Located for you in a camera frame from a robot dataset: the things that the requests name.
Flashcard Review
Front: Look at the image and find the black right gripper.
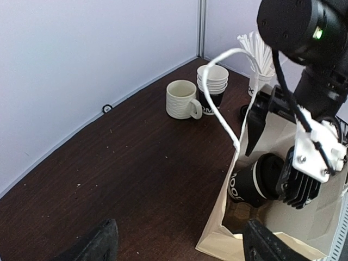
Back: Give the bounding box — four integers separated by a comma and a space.
245, 85, 296, 157

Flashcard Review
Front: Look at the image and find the stack of black cup lids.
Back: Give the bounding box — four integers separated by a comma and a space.
239, 104, 248, 120

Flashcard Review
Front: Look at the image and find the aluminium front rail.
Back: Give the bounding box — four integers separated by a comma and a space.
327, 193, 347, 260

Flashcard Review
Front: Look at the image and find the right aluminium frame post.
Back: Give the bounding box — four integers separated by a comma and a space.
196, 0, 207, 58

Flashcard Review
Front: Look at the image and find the stack of black paper cups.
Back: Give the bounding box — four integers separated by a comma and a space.
197, 65, 229, 115

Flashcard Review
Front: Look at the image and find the wrapped white straws bundle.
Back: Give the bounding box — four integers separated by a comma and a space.
237, 31, 274, 75

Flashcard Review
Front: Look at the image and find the black paper coffee cup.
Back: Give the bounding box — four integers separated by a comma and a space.
227, 153, 284, 208

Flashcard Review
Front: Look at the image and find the white cup holding straws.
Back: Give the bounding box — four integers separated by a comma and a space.
248, 68, 275, 96

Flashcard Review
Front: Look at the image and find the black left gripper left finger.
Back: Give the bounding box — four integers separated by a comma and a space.
53, 219, 119, 261

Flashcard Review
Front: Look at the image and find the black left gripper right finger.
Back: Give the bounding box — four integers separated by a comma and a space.
243, 219, 309, 261

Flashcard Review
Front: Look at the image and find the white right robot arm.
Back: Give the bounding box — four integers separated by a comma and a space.
257, 0, 347, 120

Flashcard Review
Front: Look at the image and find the brown paper takeout bag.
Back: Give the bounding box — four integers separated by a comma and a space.
195, 47, 348, 261

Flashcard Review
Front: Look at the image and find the cardboard cup carrier tray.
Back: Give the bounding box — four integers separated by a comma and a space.
222, 201, 268, 234

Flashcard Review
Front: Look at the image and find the cream ribbed ceramic mug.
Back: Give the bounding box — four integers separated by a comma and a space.
166, 80, 203, 120

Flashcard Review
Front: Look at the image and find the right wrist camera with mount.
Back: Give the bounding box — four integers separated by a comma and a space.
276, 107, 347, 209

